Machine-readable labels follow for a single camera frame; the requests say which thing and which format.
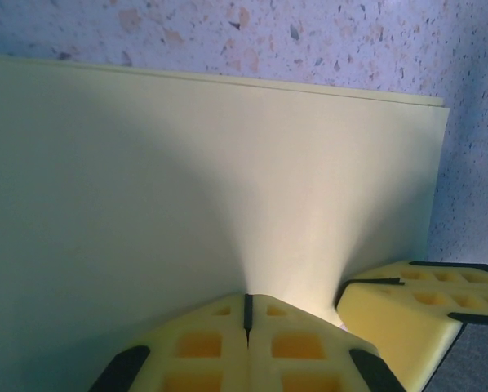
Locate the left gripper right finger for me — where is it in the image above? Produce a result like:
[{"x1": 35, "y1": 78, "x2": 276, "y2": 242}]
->
[{"x1": 248, "y1": 292, "x2": 405, "y2": 392}]

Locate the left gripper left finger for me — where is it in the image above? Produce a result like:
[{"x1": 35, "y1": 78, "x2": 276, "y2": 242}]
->
[{"x1": 89, "y1": 292, "x2": 250, "y2": 392}]

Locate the yellow paper sheet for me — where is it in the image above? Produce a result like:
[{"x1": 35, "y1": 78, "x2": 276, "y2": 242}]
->
[{"x1": 0, "y1": 54, "x2": 451, "y2": 392}]

